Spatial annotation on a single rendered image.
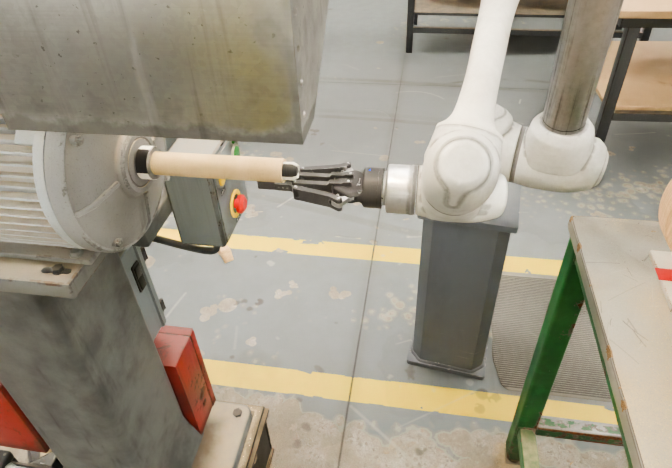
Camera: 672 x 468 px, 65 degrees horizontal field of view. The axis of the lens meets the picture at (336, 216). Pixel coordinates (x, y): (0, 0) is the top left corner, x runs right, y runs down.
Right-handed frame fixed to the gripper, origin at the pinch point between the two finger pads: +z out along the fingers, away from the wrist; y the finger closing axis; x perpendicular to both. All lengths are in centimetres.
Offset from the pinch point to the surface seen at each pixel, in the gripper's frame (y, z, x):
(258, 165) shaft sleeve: -23.6, -5.8, 18.8
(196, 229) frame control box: -3.2, 16.8, -10.7
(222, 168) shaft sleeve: -24.0, -1.0, 18.3
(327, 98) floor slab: 252, 40, -104
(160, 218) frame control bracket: -7.4, 21.2, -5.1
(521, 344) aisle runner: 56, -68, -106
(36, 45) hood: -38, 7, 40
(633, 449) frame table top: -36, -58, -16
